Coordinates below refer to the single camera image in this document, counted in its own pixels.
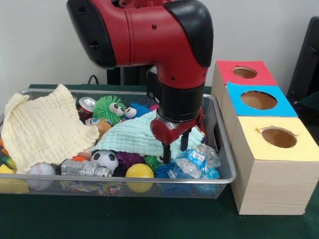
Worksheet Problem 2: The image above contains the yellow block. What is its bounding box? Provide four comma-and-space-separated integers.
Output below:
0, 164, 29, 195

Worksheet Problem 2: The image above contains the blue globe ball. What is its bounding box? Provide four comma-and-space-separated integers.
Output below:
192, 167, 220, 195

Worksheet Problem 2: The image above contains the blue fuzzy toy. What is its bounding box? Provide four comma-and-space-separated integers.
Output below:
125, 103, 153, 120

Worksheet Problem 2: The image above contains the pale yellow cloth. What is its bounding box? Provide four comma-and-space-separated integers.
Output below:
1, 84, 100, 174

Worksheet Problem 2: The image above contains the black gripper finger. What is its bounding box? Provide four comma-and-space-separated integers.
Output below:
180, 128, 192, 151
162, 142, 172, 164

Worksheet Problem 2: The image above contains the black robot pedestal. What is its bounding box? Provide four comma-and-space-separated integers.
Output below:
106, 67, 150, 86

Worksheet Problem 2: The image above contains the small green spiky toy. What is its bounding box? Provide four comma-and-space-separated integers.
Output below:
144, 154, 163, 171

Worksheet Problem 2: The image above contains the wooden box with three holes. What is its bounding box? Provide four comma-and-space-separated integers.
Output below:
211, 60, 319, 216

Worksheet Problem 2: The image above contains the white baseball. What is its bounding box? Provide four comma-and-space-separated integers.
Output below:
26, 162, 57, 192

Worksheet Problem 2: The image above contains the black chair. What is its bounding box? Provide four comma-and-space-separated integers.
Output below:
287, 16, 319, 125

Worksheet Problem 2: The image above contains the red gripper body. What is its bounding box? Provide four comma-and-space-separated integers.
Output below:
150, 109, 205, 145

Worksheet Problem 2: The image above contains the mint green cloth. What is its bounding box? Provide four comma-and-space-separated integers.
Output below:
92, 110, 206, 158

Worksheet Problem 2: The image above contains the yellow ball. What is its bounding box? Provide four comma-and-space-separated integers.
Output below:
125, 163, 155, 194

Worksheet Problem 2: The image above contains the purple fuzzy toy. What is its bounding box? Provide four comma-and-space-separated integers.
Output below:
116, 151, 146, 170

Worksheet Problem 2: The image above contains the green fuzzy toy with eyes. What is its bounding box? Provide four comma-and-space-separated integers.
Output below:
92, 95, 126, 127

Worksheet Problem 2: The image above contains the blue spiky ball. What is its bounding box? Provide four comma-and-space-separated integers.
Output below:
154, 162, 177, 180

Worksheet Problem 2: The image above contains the clear plastic bottle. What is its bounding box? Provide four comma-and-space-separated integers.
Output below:
168, 143, 221, 180

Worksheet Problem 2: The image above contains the red soda can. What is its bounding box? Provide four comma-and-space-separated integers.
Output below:
76, 97, 97, 122

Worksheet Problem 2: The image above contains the silver robot toy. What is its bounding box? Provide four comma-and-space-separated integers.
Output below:
61, 158, 113, 178

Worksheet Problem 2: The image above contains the small soccer ball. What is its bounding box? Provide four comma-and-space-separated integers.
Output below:
91, 149, 119, 173

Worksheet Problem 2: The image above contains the clear mesh bin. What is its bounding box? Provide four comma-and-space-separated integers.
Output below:
0, 89, 238, 200

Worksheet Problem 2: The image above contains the orange plush toy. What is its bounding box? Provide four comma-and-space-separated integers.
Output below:
92, 118, 113, 140

